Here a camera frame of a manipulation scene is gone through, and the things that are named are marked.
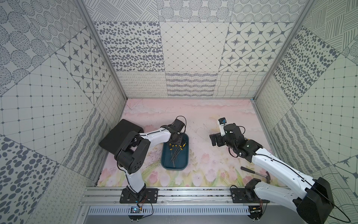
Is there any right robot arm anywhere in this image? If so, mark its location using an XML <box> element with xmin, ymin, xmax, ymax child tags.
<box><xmin>209</xmin><ymin>118</ymin><xmax>335</xmax><ymax>224</ymax></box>

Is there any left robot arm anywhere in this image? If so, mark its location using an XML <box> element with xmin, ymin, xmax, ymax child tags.
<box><xmin>114</xmin><ymin>118</ymin><xmax>186</xmax><ymax>201</ymax></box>

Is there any teal plastic storage box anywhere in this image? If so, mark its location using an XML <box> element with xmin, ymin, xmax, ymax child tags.
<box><xmin>161</xmin><ymin>134</ymin><xmax>190</xmax><ymax>171</ymax></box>

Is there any black box lid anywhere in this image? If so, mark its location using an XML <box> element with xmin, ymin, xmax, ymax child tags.
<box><xmin>99</xmin><ymin>119</ymin><xmax>144</xmax><ymax>155</ymax></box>

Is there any small green circuit board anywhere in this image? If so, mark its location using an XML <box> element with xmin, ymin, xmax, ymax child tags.
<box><xmin>130</xmin><ymin>206</ymin><xmax>142</xmax><ymax>214</ymax></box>

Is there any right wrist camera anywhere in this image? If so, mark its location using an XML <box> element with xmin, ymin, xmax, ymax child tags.
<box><xmin>218</xmin><ymin>118</ymin><xmax>227</xmax><ymax>136</ymax></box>

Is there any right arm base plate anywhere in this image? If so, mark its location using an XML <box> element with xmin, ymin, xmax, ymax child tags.
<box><xmin>229</xmin><ymin>188</ymin><xmax>270</xmax><ymax>203</ymax></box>

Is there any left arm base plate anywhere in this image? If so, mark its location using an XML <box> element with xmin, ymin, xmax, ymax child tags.
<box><xmin>120</xmin><ymin>188</ymin><xmax>158</xmax><ymax>204</ymax></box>

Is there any aluminium mounting rail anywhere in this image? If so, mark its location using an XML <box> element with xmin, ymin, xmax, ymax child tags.
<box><xmin>80</xmin><ymin>187</ymin><xmax>267</xmax><ymax>206</ymax></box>

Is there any perforated cable duct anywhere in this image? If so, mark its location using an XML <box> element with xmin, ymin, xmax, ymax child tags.
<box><xmin>88</xmin><ymin>205</ymin><xmax>250</xmax><ymax>216</ymax></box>

